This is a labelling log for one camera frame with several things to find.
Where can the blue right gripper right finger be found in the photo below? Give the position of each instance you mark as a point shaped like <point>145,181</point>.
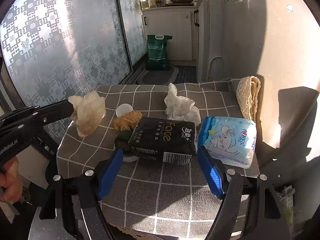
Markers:
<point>210,172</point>

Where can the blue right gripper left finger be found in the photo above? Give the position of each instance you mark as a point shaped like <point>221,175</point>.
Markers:
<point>107,170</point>

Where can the black Face tissue pack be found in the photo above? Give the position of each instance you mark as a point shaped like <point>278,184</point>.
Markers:
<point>161,140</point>

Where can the beige plastic wrapper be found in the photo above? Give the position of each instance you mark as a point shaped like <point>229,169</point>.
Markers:
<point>88,112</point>

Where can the white kitchen cabinet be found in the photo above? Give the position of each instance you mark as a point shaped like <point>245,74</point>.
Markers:
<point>196,33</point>

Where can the left hand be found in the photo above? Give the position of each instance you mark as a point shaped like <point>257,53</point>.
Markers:
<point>11,181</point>

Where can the green fruit in white dish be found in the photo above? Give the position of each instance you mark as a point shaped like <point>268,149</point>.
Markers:
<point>122,142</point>

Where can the blue white tissue pack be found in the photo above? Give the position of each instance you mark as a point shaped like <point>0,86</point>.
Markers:
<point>231,140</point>

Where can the grey checked tablecloth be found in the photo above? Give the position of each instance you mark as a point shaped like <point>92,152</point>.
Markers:
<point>159,198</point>

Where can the white round cap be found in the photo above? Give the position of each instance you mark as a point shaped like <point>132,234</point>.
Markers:
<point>123,109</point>

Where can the crumpled white tissue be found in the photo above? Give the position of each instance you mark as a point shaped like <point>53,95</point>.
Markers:
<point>181,108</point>

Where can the rolled beige lace cloth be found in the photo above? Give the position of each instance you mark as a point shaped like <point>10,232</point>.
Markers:
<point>247,96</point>

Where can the patterned frosted sliding door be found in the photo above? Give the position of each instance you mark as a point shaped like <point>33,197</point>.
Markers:
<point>54,49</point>

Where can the grey oval floor mat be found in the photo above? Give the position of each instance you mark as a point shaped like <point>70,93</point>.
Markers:
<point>158,77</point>

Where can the green rice bag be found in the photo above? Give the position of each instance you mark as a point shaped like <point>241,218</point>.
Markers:
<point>157,52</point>

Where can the condiment bottles on counter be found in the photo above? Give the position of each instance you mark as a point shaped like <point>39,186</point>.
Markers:
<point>149,4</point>

